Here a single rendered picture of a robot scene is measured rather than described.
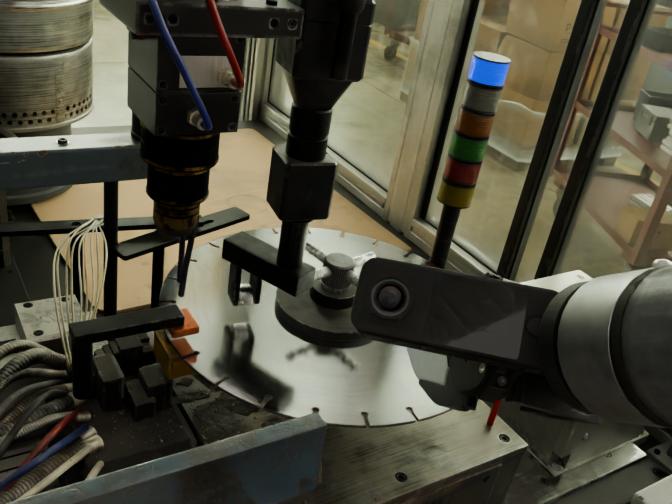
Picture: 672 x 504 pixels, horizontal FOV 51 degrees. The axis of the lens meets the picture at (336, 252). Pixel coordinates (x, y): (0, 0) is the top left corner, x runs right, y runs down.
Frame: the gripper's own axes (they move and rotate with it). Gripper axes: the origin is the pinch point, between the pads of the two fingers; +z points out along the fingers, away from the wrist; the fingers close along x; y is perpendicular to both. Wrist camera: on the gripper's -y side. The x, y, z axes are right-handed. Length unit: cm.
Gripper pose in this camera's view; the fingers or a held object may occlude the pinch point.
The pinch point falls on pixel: (411, 343)
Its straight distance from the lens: 55.8
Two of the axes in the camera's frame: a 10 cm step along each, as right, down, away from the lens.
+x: 2.4, -9.5, 2.2
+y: 9.2, 2.9, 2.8
